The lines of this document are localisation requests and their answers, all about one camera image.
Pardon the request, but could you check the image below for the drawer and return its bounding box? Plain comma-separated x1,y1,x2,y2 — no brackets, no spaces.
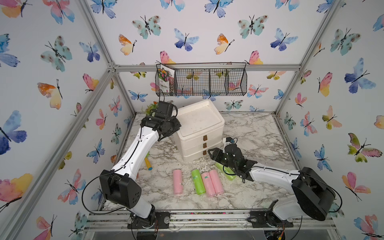
180,128,224,149
182,143,222,162
181,137,222,156

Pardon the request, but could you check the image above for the green bag roll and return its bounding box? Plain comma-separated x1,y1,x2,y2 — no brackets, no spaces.
191,169,206,195
215,163,237,181

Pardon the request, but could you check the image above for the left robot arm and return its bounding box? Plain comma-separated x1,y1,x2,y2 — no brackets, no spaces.
100,101,182,219

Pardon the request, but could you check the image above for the black wire wall basket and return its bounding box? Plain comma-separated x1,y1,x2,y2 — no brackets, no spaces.
155,62,248,97

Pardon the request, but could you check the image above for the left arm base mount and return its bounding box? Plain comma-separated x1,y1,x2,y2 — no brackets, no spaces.
128,211,171,230

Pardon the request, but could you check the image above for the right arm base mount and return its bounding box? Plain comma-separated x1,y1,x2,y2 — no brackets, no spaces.
247,200,294,228

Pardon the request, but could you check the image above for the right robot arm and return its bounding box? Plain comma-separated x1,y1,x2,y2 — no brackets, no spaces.
208,144,336,223

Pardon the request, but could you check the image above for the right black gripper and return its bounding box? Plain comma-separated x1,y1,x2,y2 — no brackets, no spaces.
207,147,238,173

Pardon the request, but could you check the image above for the left pink bag roll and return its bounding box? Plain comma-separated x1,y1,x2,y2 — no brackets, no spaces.
173,169,183,195

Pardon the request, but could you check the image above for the white three-drawer foam cabinet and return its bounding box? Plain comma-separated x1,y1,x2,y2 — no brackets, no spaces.
172,100,225,155

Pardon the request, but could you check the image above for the pink bag roll right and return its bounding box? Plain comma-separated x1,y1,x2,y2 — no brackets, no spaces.
209,170,225,195

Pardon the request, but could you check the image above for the aluminium front rail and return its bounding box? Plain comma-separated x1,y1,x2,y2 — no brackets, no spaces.
85,210,337,232

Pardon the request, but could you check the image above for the green toy shovel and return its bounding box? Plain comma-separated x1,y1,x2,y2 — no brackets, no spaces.
145,153,153,171

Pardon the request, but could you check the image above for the potted artificial flower plant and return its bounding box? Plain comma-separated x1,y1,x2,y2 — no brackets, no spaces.
145,101,159,116

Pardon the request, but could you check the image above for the pink bag roll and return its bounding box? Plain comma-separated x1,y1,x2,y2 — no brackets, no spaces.
201,172,216,198
209,170,225,195
173,169,183,195

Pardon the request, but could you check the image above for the flower seed packet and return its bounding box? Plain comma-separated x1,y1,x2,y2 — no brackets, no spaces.
157,64,175,94

